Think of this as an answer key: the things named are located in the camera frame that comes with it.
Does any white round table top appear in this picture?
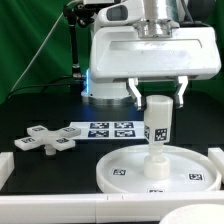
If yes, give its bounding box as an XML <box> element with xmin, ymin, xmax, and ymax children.
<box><xmin>96</xmin><ymin>145</ymin><xmax>222</xmax><ymax>193</ymax></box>

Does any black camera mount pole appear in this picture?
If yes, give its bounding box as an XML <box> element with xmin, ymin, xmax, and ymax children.
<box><xmin>63</xmin><ymin>3</ymin><xmax>94</xmax><ymax>79</ymax></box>

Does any white barrier block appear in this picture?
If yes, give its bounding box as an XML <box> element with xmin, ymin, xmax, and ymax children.
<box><xmin>208</xmin><ymin>147</ymin><xmax>224</xmax><ymax>184</ymax></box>
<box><xmin>0</xmin><ymin>152</ymin><xmax>14</xmax><ymax>190</ymax></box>

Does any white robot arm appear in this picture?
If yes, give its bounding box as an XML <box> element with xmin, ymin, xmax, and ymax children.
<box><xmin>82</xmin><ymin>0</ymin><xmax>221</xmax><ymax>110</ymax></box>

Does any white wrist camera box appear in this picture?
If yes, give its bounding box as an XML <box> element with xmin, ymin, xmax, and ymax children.
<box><xmin>95</xmin><ymin>4</ymin><xmax>144</xmax><ymax>30</ymax></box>

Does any grey camera on mount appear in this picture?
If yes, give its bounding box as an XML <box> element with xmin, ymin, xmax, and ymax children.
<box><xmin>83</xmin><ymin>0</ymin><xmax>114</xmax><ymax>9</ymax></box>

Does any white right barrier block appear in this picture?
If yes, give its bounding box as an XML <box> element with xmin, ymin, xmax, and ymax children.
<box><xmin>208</xmin><ymin>147</ymin><xmax>224</xmax><ymax>184</ymax></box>

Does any white cross-shaped table base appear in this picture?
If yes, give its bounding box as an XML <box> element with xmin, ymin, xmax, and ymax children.
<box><xmin>14</xmin><ymin>125</ymin><xmax>81</xmax><ymax>156</ymax></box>

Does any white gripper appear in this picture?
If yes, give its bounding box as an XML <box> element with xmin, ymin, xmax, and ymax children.
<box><xmin>89</xmin><ymin>26</ymin><xmax>221</xmax><ymax>111</ymax></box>

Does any white cable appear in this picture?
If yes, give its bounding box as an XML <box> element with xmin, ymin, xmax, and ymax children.
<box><xmin>11</xmin><ymin>0</ymin><xmax>81</xmax><ymax>92</ymax></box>

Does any white left barrier block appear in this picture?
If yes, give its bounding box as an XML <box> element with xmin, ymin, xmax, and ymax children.
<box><xmin>0</xmin><ymin>152</ymin><xmax>14</xmax><ymax>190</ymax></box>

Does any white marker sheet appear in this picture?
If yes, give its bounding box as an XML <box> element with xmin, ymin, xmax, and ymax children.
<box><xmin>70</xmin><ymin>121</ymin><xmax>144</xmax><ymax>140</ymax></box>

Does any white front barrier rail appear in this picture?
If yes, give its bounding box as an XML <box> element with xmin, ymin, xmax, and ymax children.
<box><xmin>0</xmin><ymin>191</ymin><xmax>224</xmax><ymax>224</ymax></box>

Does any black cable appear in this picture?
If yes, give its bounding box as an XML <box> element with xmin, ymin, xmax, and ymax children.
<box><xmin>6</xmin><ymin>75</ymin><xmax>84</xmax><ymax>100</ymax></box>

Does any white disc bottom corner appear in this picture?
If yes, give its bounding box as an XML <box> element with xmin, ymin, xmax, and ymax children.
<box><xmin>159</xmin><ymin>204</ymin><xmax>224</xmax><ymax>224</ymax></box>

